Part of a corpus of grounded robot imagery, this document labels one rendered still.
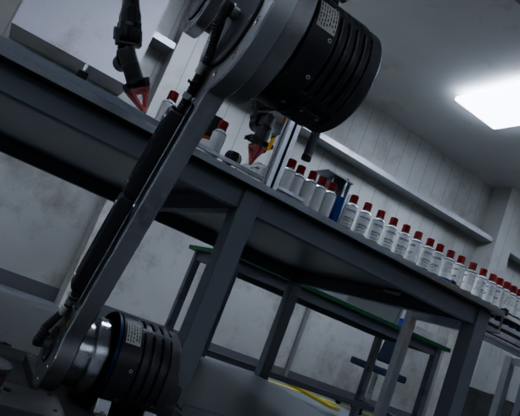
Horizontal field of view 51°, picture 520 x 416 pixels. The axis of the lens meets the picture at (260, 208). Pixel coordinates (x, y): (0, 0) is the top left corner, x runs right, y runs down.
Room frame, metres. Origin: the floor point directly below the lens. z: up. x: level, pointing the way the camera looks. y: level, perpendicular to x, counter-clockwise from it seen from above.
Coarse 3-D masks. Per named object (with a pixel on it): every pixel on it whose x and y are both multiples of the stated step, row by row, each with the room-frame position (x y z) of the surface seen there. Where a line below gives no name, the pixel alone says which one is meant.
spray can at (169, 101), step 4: (172, 92) 1.70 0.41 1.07; (176, 92) 1.71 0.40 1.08; (168, 96) 1.71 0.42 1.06; (172, 96) 1.70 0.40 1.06; (176, 96) 1.71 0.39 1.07; (164, 100) 1.70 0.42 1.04; (168, 100) 1.70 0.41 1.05; (172, 100) 1.71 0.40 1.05; (176, 100) 1.71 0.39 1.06; (164, 104) 1.70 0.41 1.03; (168, 104) 1.69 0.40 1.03; (172, 104) 1.70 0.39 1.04; (160, 108) 1.70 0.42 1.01; (164, 108) 1.69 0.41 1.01; (160, 112) 1.70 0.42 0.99; (164, 112) 1.69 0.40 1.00; (156, 116) 1.70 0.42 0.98; (160, 116) 1.69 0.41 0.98; (160, 120) 1.69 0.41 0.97
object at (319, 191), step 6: (318, 180) 2.02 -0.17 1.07; (324, 180) 2.00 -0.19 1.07; (318, 186) 1.99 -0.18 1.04; (324, 186) 2.01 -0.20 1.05; (318, 192) 1.99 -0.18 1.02; (324, 192) 2.00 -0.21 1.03; (312, 198) 1.99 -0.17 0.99; (318, 198) 1.99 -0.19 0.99; (312, 204) 1.99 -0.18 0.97; (318, 204) 1.99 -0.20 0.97; (318, 210) 2.00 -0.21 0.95
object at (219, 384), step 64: (0, 64) 1.14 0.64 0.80; (128, 128) 1.27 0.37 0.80; (192, 192) 1.80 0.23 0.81; (256, 192) 1.43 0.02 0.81; (256, 256) 2.81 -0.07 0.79; (0, 320) 1.65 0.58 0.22; (192, 320) 1.42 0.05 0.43; (192, 384) 1.86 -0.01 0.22; (256, 384) 2.54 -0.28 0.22; (448, 384) 1.88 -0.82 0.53
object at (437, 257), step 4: (440, 244) 2.30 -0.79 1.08; (436, 248) 2.31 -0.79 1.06; (440, 248) 2.30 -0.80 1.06; (436, 252) 2.30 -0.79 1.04; (440, 252) 2.30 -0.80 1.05; (436, 256) 2.29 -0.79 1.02; (440, 256) 2.29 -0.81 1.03; (432, 260) 2.30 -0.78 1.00; (436, 260) 2.29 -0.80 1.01; (440, 260) 2.29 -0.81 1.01; (432, 264) 2.29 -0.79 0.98; (436, 264) 2.29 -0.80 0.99; (440, 264) 2.29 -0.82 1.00; (428, 268) 2.30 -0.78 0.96; (432, 268) 2.29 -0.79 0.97; (436, 268) 2.29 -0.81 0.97; (432, 272) 2.29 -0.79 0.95; (436, 272) 2.29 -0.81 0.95
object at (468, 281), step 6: (474, 264) 2.39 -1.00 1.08; (468, 270) 2.39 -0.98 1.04; (474, 270) 2.39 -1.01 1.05; (468, 276) 2.39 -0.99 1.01; (474, 276) 2.38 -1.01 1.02; (462, 282) 2.40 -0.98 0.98; (468, 282) 2.38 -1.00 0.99; (474, 282) 2.39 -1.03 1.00; (462, 288) 2.39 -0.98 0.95; (468, 288) 2.38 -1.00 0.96
